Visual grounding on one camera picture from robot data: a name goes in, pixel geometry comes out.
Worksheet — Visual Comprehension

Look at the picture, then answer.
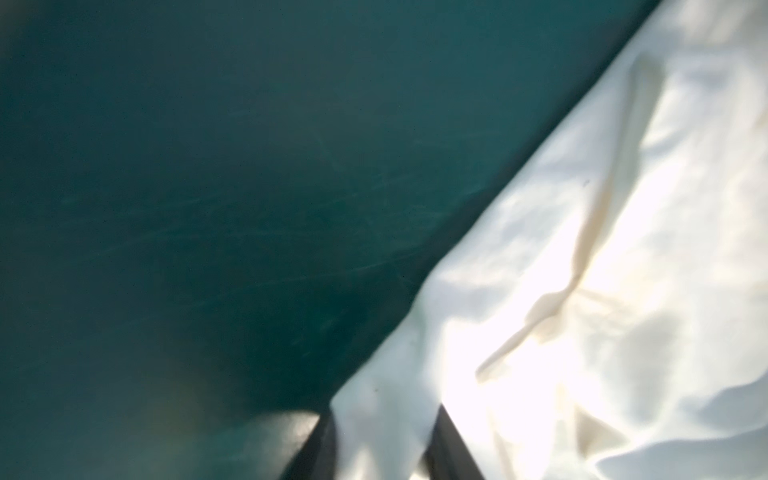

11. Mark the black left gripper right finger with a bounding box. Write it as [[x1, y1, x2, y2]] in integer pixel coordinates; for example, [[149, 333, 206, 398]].
[[425, 406, 484, 480]]

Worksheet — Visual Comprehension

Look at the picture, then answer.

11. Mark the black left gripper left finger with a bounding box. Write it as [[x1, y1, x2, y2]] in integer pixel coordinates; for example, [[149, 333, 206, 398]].
[[282, 410, 337, 480]]

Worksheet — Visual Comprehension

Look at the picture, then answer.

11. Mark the white printed t shirt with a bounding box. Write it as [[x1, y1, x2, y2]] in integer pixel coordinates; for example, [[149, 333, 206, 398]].
[[331, 1, 767, 479]]

